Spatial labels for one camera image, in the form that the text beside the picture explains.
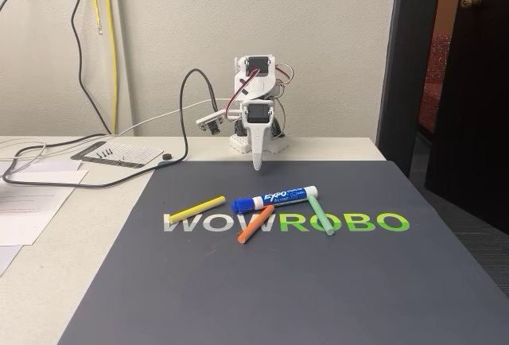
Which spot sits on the blue Expo marker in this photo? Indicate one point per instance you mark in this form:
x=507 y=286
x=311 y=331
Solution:
x=278 y=196

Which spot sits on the black table clamp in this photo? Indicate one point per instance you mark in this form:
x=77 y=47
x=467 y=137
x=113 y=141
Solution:
x=239 y=127

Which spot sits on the orange chalk stick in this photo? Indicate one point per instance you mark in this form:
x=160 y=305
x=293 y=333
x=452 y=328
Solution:
x=254 y=225

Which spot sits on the yellow chalk stick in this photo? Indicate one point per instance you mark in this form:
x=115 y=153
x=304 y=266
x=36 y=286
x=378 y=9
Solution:
x=196 y=210

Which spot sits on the small black round cap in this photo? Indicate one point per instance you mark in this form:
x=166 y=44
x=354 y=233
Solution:
x=167 y=156

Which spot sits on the green chalk stick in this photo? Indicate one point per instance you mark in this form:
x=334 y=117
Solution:
x=321 y=215

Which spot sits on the grey white screw mat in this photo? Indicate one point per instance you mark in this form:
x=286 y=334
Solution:
x=135 y=152

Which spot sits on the grey WOWROBO mat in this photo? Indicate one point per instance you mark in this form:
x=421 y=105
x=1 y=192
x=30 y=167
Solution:
x=278 y=289

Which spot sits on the white paper sheet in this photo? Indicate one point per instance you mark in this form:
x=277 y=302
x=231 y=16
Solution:
x=59 y=166
x=59 y=178

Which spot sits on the dark wooden door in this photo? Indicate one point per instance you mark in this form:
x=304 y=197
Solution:
x=477 y=102

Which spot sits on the printed text paper sheet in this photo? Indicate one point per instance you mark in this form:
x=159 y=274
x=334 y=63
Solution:
x=32 y=218

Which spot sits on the brass door knob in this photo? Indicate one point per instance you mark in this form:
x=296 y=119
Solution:
x=471 y=1

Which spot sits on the pale grey paper sheet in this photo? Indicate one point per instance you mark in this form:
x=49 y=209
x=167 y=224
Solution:
x=8 y=257

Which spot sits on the white wrist camera board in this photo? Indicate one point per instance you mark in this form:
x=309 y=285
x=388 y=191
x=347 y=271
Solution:
x=208 y=120

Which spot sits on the dark grey door frame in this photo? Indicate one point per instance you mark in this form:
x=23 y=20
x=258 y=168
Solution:
x=401 y=82

